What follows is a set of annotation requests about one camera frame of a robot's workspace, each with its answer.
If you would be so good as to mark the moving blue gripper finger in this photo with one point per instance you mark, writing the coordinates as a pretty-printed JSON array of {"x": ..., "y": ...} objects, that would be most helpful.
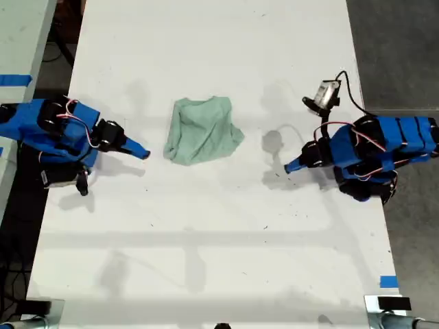
[
  {"x": 134, "y": 153},
  {"x": 297, "y": 169}
]

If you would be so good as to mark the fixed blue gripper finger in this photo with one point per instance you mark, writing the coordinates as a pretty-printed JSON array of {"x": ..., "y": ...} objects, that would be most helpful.
[
  {"x": 137, "y": 146},
  {"x": 297, "y": 162}
]

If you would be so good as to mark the pale green T-shirt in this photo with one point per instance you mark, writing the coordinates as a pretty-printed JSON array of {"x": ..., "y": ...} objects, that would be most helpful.
[{"x": 202, "y": 133}]

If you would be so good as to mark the blue and black arm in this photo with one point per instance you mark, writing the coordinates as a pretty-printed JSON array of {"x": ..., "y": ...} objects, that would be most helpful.
[
  {"x": 387, "y": 147},
  {"x": 44, "y": 130}
]

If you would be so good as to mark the long blue tape strip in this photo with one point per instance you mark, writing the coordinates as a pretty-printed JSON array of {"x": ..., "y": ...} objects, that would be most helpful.
[{"x": 15, "y": 80}]

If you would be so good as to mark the pale side table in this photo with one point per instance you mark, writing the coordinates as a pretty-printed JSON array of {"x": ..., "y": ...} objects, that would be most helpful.
[{"x": 17, "y": 41}]

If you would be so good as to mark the small blue tape square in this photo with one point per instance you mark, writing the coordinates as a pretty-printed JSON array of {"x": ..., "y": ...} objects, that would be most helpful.
[{"x": 389, "y": 282}]

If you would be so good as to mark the small black box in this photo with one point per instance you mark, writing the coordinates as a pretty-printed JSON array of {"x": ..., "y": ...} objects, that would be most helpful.
[
  {"x": 393, "y": 303},
  {"x": 37, "y": 307}
]

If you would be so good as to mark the black round object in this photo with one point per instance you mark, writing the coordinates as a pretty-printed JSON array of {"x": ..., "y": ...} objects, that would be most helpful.
[{"x": 223, "y": 326}]

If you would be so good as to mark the grey metal table clamp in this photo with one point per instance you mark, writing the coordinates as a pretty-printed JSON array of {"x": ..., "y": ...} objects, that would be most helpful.
[
  {"x": 394, "y": 320},
  {"x": 34, "y": 322}
]

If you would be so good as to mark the black camera stalk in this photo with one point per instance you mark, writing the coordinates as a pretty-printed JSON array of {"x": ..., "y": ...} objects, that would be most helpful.
[{"x": 326, "y": 127}]

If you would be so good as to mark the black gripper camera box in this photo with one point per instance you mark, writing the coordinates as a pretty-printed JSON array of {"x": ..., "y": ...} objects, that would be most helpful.
[
  {"x": 324, "y": 96},
  {"x": 61, "y": 176}
]

